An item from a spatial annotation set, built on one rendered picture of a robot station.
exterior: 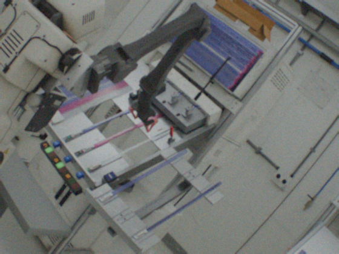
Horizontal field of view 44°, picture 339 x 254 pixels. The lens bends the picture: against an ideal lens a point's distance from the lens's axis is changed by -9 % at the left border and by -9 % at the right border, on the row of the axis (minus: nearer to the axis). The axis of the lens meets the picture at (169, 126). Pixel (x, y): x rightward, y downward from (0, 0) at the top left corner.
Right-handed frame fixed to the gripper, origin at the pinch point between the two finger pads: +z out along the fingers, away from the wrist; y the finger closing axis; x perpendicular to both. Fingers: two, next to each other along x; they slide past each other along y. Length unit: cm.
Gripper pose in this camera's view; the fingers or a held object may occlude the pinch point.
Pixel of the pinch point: (141, 124)
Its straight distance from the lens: 207.1
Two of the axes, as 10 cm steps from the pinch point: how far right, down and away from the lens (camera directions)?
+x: -7.9, 3.8, -4.9
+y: -6.1, -6.1, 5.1
